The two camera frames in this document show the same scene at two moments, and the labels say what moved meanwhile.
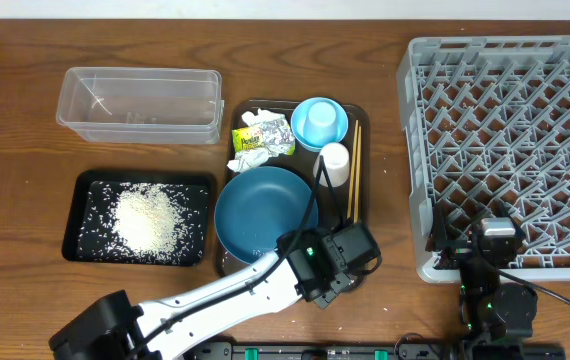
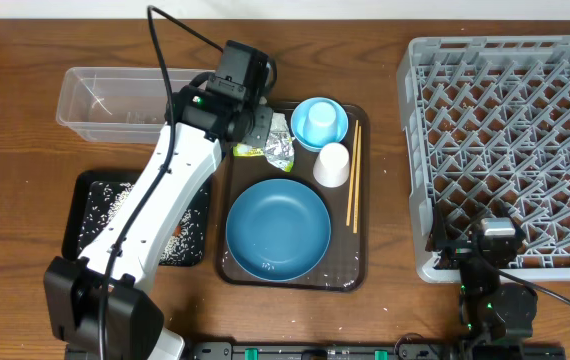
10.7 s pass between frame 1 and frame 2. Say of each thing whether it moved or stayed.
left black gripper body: moved
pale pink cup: stayed
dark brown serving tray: stayed
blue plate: moved
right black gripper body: stayed
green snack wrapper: moved
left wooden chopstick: stayed
